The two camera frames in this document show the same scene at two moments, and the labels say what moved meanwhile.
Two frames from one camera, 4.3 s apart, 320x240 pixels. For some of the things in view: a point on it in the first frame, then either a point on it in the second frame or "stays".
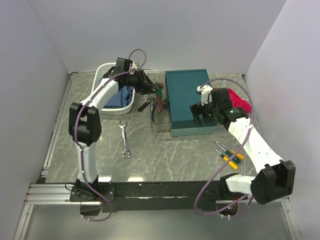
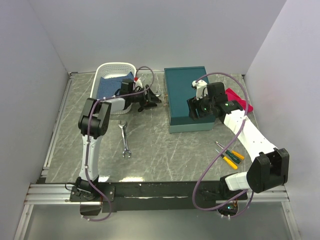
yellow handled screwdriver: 230,163 stays
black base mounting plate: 124,197 stays
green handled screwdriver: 229,154 → 237,155
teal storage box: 181,87 stays
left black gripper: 146,85 → 150,97
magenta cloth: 237,101 stays
